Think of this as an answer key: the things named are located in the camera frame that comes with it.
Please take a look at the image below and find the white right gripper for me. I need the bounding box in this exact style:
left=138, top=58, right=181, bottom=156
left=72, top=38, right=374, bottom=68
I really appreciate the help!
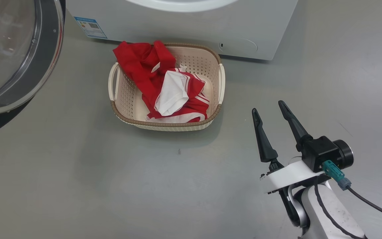
left=252, top=100, right=331, bottom=195

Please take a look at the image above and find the red and white garment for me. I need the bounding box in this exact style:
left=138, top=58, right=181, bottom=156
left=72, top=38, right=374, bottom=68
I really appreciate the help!
left=113, top=40, right=210, bottom=123

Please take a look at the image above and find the washing machine glass door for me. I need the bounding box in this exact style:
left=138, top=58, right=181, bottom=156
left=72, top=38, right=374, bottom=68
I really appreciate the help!
left=0, top=0, right=66, bottom=140

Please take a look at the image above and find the white front-load washing machine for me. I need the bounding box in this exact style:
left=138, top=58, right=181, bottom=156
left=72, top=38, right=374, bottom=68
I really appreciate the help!
left=66, top=0, right=299, bottom=61

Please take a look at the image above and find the beige perforated laundry basket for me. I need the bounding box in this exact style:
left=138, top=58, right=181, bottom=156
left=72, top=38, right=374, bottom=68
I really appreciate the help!
left=108, top=42, right=225, bottom=132

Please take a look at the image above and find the blue energy label sticker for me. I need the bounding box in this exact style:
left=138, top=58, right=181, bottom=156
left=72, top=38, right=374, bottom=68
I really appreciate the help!
left=74, top=17, right=108, bottom=39

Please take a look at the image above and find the right camera cable teal connector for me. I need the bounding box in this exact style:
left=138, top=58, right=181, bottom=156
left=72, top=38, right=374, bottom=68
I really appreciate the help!
left=322, top=160, right=382, bottom=223

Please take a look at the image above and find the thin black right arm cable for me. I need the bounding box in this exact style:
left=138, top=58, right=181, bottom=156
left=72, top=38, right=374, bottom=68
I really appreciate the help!
left=313, top=183, right=361, bottom=239

